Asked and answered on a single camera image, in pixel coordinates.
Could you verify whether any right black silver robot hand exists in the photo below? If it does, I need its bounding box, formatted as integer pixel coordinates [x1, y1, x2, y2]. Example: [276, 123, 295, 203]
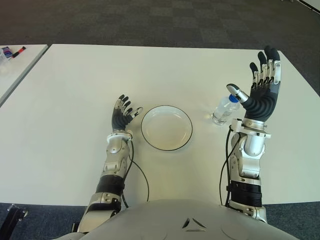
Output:
[226, 45, 283, 123]

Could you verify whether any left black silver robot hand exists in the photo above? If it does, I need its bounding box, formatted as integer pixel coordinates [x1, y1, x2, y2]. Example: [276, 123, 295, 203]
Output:
[111, 94, 144, 133]

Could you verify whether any clear water bottle blue cap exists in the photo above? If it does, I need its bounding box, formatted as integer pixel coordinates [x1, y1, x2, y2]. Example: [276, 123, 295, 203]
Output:
[211, 94, 241, 125]

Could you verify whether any white plate with black rim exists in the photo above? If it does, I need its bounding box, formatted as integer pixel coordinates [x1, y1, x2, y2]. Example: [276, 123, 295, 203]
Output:
[140, 105, 194, 152]

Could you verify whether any grey robot torso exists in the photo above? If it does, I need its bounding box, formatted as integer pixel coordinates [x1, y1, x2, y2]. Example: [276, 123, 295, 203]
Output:
[59, 198, 320, 240]

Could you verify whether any red and black marker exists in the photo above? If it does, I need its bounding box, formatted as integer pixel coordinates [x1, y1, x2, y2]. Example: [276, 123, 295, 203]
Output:
[11, 46, 27, 59]

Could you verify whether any blue and white packet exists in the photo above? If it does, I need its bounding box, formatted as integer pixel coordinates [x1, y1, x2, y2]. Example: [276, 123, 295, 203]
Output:
[0, 46, 13, 61]

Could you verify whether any black wheeled stand base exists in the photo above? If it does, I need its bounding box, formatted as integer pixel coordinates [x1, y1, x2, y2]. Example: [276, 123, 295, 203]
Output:
[0, 203, 28, 232]

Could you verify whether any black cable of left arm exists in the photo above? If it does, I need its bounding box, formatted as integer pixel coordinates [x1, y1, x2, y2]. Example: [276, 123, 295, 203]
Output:
[119, 138, 150, 209]

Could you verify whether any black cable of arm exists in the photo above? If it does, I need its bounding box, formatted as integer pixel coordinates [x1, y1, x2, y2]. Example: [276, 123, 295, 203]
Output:
[119, 138, 150, 209]
[219, 124, 241, 207]

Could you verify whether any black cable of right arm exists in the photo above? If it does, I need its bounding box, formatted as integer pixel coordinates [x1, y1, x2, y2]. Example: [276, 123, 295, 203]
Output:
[219, 124, 241, 207]

